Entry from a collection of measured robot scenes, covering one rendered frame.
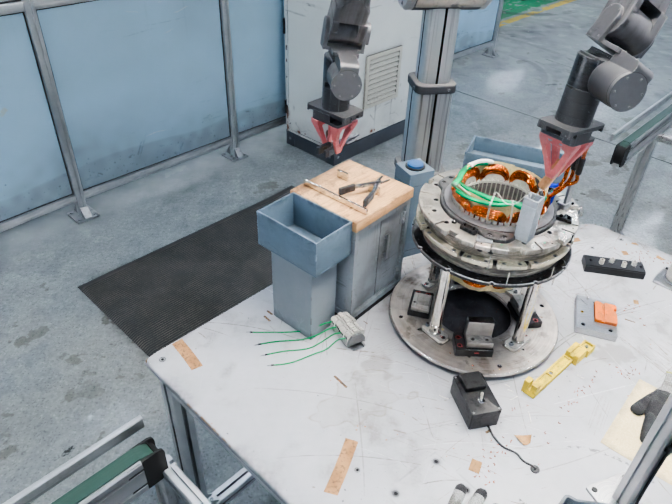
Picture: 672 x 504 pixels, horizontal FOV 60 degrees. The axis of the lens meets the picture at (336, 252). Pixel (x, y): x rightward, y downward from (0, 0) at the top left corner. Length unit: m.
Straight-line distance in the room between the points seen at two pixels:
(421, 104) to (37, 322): 1.84
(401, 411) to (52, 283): 2.04
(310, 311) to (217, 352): 0.22
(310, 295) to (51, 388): 1.41
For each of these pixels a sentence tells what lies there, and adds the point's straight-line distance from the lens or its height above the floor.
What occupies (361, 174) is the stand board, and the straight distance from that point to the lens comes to 1.35.
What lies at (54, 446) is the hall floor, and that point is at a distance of 2.26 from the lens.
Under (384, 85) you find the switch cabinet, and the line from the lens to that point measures 3.74.
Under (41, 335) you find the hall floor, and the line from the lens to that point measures 2.66.
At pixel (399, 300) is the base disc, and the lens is 1.40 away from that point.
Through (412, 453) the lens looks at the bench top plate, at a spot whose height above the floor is 0.78.
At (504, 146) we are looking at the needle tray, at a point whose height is 1.05.
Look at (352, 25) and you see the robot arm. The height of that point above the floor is 1.42.
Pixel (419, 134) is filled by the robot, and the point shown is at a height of 1.04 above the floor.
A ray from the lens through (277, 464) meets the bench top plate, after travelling 1.12.
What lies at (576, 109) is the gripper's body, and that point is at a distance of 1.00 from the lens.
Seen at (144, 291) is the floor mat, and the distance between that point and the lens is 2.71.
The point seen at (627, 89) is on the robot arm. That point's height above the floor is 1.43.
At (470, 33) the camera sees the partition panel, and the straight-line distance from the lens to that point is 5.49.
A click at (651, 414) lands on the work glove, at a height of 0.80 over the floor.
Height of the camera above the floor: 1.71
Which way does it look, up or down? 37 degrees down
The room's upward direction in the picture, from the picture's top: 2 degrees clockwise
